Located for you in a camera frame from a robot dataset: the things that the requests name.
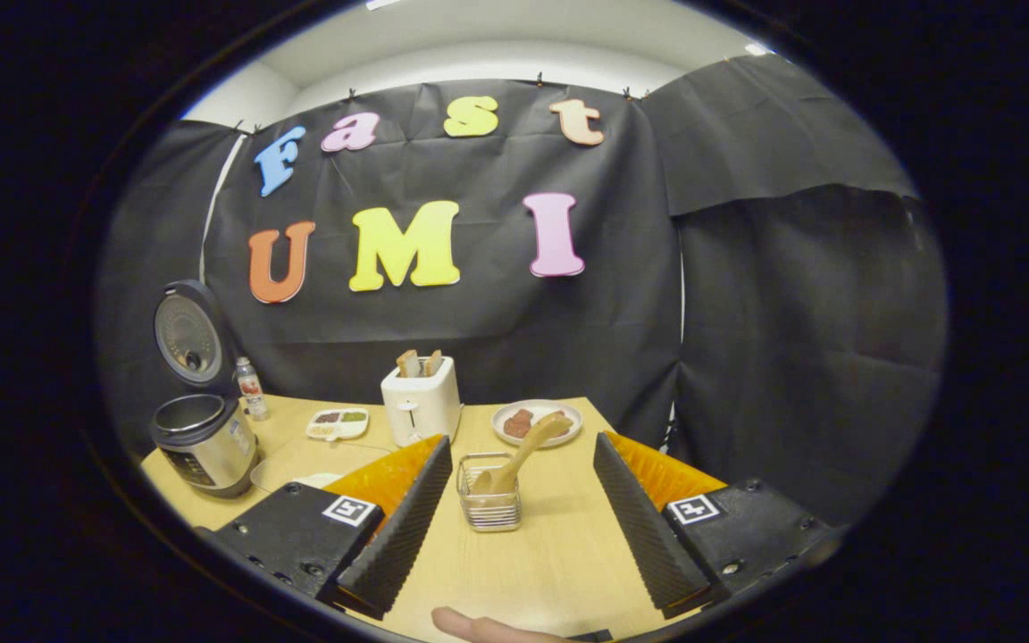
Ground silver black rice cooker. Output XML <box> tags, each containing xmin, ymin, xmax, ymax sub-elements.
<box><xmin>150</xmin><ymin>279</ymin><xmax>261</xmax><ymax>498</ymax></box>

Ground wooden spoon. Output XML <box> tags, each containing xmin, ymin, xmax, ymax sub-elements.
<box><xmin>470</xmin><ymin>411</ymin><xmax>574</xmax><ymax>497</ymax></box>

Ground clear drink bottle red label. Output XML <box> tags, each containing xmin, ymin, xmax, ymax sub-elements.
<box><xmin>236</xmin><ymin>357</ymin><xmax>270</xmax><ymax>422</ymax></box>

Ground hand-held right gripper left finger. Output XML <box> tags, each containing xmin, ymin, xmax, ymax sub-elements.
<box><xmin>211</xmin><ymin>435</ymin><xmax>454</xmax><ymax>620</ymax></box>

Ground white toaster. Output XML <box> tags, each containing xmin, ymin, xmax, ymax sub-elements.
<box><xmin>381</xmin><ymin>356</ymin><xmax>463</xmax><ymax>448</ymax></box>

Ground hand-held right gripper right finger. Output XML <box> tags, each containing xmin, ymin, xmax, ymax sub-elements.
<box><xmin>592</xmin><ymin>431</ymin><xmax>841</xmax><ymax>619</ymax></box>

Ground white divided bean dish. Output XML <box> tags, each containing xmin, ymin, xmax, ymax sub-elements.
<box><xmin>305</xmin><ymin>408</ymin><xmax>371</xmax><ymax>442</ymax></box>

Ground wire chopstick holder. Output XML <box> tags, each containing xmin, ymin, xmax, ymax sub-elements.
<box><xmin>456</xmin><ymin>452</ymin><xmax>523</xmax><ymax>533</ymax></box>

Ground clear plastic rice container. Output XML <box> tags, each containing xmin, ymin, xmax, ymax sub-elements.
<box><xmin>249</xmin><ymin>444</ymin><xmax>395</xmax><ymax>495</ymax></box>

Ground white round plate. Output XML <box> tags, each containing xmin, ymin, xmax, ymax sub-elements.
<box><xmin>491</xmin><ymin>399</ymin><xmax>583</xmax><ymax>448</ymax></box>

